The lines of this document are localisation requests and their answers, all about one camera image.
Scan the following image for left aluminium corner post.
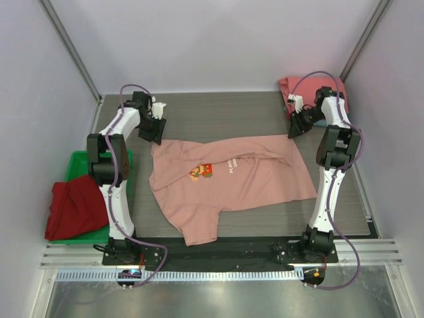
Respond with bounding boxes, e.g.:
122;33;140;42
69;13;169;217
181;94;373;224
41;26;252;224
38;0;103;105

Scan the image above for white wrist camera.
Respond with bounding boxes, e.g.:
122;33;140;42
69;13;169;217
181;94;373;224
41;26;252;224
288;94;304;113
151;96;166;120

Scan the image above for slotted white cable duct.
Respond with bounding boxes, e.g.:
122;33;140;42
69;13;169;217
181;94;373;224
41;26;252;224
56;268;303;282

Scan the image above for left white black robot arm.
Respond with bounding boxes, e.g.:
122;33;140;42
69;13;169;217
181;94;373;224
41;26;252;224
87;85;166;265

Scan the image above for right aluminium corner post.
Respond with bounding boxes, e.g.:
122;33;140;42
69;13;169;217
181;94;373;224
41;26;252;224
340;0;394;83

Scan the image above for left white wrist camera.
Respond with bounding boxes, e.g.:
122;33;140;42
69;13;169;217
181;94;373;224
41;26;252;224
151;96;166;120

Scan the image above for aluminium frame rail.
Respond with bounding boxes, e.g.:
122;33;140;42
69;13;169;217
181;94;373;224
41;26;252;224
40;238;403;269

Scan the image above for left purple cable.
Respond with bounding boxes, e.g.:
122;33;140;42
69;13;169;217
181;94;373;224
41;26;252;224
68;84;169;305

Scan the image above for aluminium corner post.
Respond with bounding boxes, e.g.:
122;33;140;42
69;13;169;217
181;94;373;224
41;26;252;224
38;0;103;105
340;0;394;83

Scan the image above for folded blue t shirt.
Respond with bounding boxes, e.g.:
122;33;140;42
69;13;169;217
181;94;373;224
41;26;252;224
313;119;328;128

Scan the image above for folded coral t shirt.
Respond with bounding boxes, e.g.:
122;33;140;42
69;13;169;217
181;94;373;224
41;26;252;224
278;77;336;118

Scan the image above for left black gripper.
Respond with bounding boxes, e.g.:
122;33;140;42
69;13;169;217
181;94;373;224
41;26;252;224
138;114;166;145

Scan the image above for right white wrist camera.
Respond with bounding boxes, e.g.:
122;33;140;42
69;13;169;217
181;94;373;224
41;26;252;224
288;94;304;113

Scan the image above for pink printed t shirt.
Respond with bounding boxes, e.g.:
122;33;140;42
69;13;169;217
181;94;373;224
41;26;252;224
149;135;317;246

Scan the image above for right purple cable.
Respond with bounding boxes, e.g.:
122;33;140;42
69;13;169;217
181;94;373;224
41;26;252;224
290;71;366;290

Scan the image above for purple cable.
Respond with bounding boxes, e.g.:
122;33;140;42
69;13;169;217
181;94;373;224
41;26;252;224
68;84;169;305
290;71;366;290

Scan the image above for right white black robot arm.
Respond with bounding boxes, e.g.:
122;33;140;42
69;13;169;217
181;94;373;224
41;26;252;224
288;86;361;262

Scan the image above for green plastic bin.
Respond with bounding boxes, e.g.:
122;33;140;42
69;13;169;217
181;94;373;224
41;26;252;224
49;149;134;246

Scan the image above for red t shirt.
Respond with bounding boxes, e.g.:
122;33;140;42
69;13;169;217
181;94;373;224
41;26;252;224
44;174;109;241

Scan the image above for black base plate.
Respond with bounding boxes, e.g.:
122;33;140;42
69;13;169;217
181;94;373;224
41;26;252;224
93;237;339;272

